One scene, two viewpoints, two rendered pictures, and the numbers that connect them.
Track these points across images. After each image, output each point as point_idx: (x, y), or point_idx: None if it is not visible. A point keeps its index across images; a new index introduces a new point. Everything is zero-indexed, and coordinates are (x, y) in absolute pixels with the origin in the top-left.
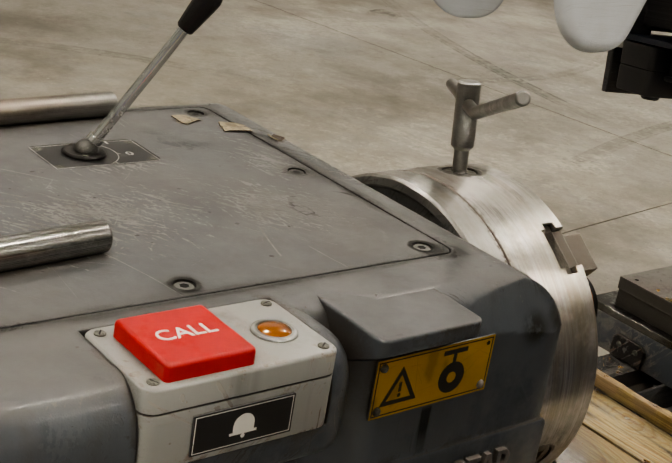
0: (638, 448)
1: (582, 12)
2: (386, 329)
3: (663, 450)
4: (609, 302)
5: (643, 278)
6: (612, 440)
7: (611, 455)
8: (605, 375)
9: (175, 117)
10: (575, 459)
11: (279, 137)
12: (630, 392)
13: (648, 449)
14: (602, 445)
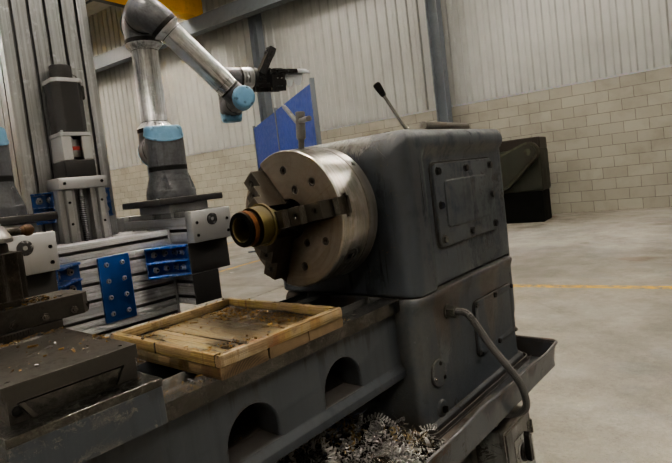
0: (185, 338)
1: (290, 84)
2: None
3: (168, 341)
4: (141, 378)
5: (109, 349)
6: (199, 337)
7: (205, 331)
8: (186, 347)
9: None
10: (228, 325)
11: (366, 135)
12: (173, 343)
13: (178, 339)
14: (208, 333)
